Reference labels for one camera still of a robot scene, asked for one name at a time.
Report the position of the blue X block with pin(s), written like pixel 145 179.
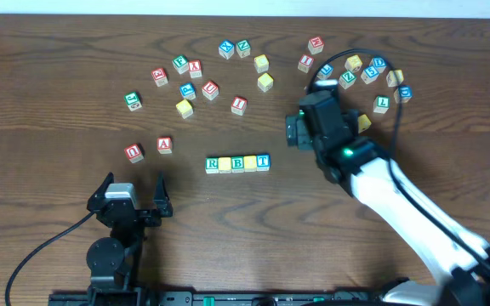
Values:
pixel 226 49

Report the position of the blue L block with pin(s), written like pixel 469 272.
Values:
pixel 325 72

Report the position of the yellow block O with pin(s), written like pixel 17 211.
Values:
pixel 224 165
pixel 250 163

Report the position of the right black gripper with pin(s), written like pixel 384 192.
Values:
pixel 293 128

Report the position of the green B block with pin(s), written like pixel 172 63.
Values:
pixel 237 164

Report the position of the green F block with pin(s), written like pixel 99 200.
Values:
pixel 181 64

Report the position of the red i block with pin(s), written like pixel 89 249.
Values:
pixel 305 63
pixel 239 106

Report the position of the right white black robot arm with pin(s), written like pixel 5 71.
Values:
pixel 457 258

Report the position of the green L block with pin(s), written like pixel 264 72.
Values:
pixel 381 104

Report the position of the red U block lower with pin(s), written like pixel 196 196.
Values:
pixel 134 153

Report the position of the red I block centre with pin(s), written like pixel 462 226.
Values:
pixel 239 106

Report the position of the red U block upper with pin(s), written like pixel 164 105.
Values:
pixel 210 90

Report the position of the green N block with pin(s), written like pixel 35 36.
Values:
pixel 243 48

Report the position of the blue S block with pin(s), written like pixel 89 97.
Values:
pixel 369 74

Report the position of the green Z block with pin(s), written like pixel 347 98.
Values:
pixel 347 79

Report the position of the blue T block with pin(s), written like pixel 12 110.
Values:
pixel 263 162

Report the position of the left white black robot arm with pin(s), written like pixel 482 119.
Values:
pixel 114 260

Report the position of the yellow 8 block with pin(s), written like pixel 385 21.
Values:
pixel 394 78

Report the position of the red u block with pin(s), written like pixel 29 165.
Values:
pixel 210 90
pixel 134 153

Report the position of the red H block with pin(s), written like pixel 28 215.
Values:
pixel 315 45

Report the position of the red A block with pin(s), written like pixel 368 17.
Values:
pixel 164 145

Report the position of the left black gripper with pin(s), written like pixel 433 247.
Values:
pixel 144 213

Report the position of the green J block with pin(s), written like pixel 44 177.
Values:
pixel 133 101

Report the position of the red G block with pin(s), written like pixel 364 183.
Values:
pixel 160 77

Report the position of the green R block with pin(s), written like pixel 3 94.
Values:
pixel 212 165

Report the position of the blue D block right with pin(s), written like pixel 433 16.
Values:
pixel 403 94

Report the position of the blue P block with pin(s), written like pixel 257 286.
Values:
pixel 188 91

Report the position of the red Y block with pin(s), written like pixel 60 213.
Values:
pixel 195 68

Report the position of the blue d block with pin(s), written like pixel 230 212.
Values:
pixel 403 94
pixel 378 64

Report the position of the blue D block upper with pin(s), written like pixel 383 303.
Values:
pixel 378 64

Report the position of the red I block right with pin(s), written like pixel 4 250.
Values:
pixel 305 63

